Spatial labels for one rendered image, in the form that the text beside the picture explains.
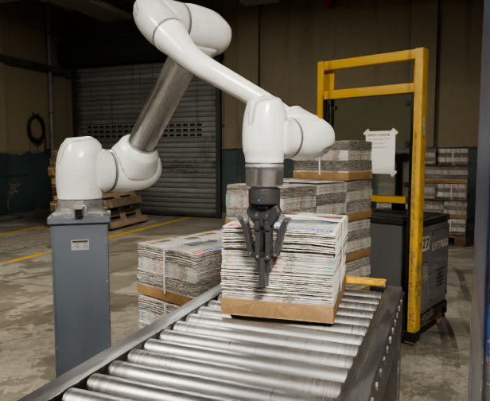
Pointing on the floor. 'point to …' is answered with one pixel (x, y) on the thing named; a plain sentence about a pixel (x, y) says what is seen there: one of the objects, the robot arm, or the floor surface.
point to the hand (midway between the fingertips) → (263, 272)
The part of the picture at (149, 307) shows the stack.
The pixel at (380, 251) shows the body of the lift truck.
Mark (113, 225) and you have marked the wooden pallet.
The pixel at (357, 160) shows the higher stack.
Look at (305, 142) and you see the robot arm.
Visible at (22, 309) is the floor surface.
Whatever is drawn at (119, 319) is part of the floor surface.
